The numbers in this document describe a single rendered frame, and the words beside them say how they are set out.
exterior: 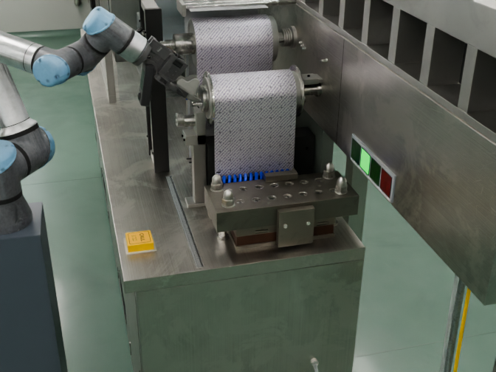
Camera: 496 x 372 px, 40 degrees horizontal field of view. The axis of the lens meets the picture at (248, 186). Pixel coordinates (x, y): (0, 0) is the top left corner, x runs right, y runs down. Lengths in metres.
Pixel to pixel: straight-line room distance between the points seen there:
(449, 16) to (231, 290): 0.91
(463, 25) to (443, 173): 0.29
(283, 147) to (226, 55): 0.34
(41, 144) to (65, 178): 2.26
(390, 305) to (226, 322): 1.43
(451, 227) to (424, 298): 1.91
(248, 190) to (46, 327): 0.76
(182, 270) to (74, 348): 1.28
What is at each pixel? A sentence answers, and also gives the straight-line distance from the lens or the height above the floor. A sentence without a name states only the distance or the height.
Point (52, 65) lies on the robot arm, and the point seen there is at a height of 1.41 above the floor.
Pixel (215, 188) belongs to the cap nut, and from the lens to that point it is 1.87.
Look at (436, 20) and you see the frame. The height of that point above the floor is 1.59.
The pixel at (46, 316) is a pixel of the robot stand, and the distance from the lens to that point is 2.16.
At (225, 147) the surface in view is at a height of 1.12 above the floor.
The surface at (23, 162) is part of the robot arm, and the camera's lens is 2.02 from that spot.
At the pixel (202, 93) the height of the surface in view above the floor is 1.27.
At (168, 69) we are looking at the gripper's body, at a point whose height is 1.35.
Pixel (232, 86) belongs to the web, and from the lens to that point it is 1.87.
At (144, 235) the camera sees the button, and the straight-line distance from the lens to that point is 1.90.
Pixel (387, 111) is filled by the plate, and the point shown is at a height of 1.35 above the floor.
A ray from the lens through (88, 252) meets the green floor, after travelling 3.57.
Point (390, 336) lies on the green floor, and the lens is 3.04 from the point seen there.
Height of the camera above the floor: 1.91
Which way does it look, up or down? 28 degrees down
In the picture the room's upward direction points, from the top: 1 degrees clockwise
